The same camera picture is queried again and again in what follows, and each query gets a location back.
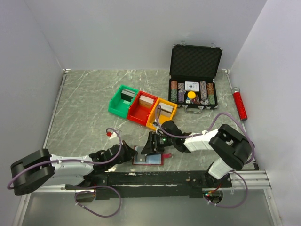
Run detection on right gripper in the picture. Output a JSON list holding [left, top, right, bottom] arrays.
[[140, 131, 175, 156]]

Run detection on black VIP card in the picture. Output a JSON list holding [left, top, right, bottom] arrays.
[[135, 146, 146, 164]]

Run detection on red leather card holder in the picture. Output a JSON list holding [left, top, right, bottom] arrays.
[[132, 146, 172, 166]]

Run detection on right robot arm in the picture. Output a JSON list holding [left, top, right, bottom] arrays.
[[141, 120, 254, 187]]

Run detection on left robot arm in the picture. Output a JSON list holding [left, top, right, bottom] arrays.
[[9, 141, 137, 196]]

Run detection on cards in yellow bin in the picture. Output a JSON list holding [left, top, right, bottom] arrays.
[[157, 102, 174, 117]]

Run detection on cards in red bin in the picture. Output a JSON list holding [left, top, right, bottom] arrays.
[[139, 95, 155, 109]]

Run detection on cards in green bin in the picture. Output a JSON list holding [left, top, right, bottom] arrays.
[[121, 89, 136, 102]]

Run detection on white playing card deck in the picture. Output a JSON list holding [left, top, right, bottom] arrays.
[[184, 81, 200, 92]]

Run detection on yellow plastic bin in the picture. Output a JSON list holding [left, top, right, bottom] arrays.
[[146, 98, 178, 130]]

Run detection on green plastic bin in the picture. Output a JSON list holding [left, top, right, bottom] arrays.
[[108, 84, 139, 118]]

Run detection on yellow dealer chip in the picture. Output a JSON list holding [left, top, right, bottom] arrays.
[[187, 91, 196, 99]]

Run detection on black poker chip case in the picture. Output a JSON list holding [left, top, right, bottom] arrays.
[[168, 44, 222, 113]]

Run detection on red glitter tube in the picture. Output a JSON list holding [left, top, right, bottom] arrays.
[[231, 87, 248, 121]]

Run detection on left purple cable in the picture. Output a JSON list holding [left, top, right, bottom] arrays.
[[6, 128, 123, 218]]

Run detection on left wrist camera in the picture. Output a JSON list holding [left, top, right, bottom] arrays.
[[106, 129, 122, 143]]

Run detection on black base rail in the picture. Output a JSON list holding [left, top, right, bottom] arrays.
[[65, 171, 232, 200]]

